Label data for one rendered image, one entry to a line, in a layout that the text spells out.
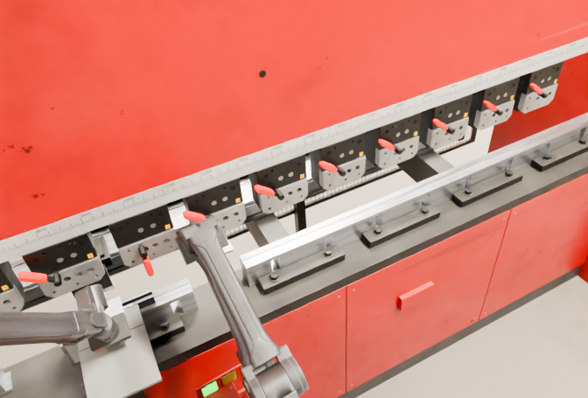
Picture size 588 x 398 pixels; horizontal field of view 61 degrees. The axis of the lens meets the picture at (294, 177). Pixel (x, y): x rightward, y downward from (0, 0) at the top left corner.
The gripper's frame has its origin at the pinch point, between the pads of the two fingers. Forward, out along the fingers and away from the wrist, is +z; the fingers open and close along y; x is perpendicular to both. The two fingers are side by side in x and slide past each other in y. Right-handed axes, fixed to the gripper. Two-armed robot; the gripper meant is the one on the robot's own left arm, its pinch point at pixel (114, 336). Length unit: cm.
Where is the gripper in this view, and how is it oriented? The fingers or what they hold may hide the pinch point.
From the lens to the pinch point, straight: 151.7
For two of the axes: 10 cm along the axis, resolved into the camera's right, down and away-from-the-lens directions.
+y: -9.0, 3.3, -3.0
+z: -1.4, 4.3, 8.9
